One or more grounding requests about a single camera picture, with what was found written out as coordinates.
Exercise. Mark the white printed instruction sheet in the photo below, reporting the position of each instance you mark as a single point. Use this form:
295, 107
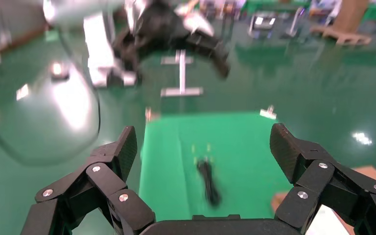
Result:
324, 223

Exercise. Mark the green covered table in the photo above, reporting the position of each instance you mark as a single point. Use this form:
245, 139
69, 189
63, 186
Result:
272, 6

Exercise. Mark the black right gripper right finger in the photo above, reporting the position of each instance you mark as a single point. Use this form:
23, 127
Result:
314, 181

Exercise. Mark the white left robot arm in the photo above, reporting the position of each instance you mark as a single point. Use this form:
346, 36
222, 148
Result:
74, 107

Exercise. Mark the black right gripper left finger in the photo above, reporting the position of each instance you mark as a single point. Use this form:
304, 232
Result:
105, 181

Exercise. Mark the grey equipment cart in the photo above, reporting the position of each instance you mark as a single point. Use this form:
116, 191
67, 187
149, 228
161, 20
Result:
262, 24

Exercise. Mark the green table cloth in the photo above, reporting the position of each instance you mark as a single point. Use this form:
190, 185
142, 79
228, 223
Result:
240, 162

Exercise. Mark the white metal stand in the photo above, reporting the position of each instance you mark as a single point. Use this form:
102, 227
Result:
182, 74

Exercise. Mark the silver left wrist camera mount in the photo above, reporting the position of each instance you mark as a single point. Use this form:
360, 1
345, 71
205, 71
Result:
98, 48

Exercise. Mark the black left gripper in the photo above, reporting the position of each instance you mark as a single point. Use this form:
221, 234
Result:
162, 22

